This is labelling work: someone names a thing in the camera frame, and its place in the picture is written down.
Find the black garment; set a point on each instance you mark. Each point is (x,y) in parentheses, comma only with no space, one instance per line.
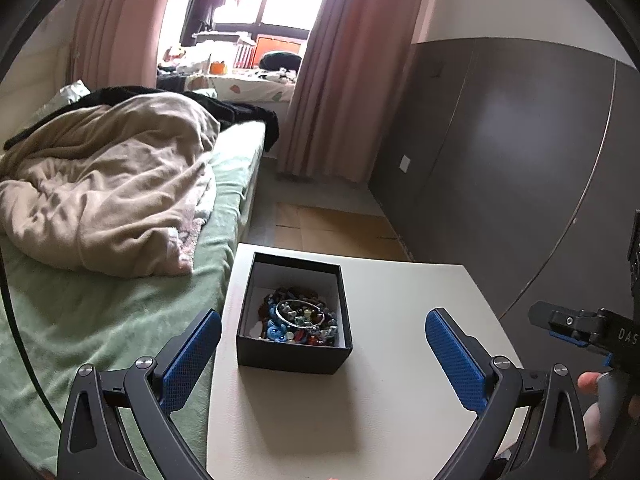
(240,115)

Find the silver bangle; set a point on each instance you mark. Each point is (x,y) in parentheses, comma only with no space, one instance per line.
(290,321)

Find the pink curtain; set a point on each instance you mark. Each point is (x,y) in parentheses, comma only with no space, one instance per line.
(345,70)
(120,20)

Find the black bag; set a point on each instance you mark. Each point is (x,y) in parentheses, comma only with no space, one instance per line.
(279,60)

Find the beige blanket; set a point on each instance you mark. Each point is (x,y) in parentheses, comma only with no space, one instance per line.
(105,185)

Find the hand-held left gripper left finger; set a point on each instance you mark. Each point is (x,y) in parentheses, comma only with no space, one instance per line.
(192,355)

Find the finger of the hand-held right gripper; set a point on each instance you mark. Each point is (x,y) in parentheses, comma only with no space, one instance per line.
(565,322)

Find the green bed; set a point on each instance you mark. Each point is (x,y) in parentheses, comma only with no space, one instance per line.
(100,310)

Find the orange cup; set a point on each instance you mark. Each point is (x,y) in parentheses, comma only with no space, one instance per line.
(218,67)

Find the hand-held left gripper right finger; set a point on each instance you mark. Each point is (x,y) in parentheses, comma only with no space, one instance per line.
(455,360)

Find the person's right hand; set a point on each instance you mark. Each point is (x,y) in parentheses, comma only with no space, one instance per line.
(590,382)

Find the patterned window seat cushion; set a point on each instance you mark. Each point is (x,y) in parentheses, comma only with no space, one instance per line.
(250,87)

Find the black jewelry box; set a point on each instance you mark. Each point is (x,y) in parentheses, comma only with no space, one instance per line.
(295,355)

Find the white wall socket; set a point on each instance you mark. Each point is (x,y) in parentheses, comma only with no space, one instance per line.
(405,163)

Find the brown cardboard floor sheet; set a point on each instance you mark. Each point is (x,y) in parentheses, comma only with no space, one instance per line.
(340,227)

